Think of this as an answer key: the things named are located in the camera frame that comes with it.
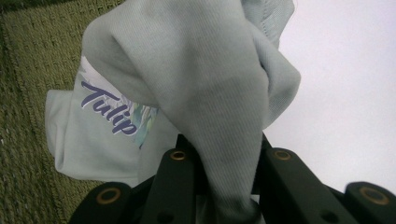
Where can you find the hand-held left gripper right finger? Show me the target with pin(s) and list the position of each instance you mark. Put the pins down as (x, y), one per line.
(289, 186)

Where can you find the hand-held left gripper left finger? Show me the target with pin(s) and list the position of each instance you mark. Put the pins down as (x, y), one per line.
(174, 183)

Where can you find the pale green printed t-shirt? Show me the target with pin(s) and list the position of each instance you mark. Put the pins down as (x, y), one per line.
(202, 77)

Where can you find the olive green knitted blanket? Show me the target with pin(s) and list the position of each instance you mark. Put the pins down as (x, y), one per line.
(28, 62)

